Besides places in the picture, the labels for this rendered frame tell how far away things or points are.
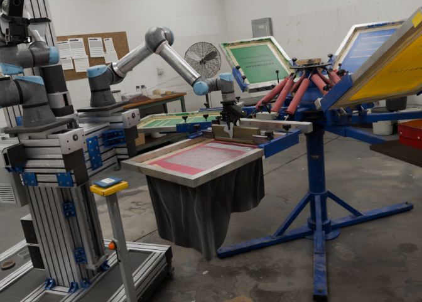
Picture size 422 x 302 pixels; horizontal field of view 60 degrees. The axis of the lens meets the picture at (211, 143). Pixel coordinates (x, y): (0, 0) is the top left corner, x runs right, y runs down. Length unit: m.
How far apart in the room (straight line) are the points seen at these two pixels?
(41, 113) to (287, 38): 5.45
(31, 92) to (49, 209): 0.74
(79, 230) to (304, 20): 5.26
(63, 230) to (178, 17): 5.15
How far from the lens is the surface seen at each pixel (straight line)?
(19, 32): 1.46
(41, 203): 2.34
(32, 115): 1.89
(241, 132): 2.08
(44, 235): 2.44
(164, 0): 6.74
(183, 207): 1.85
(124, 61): 2.31
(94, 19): 5.97
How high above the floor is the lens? 1.50
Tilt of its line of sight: 14 degrees down
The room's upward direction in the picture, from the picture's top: 7 degrees counter-clockwise
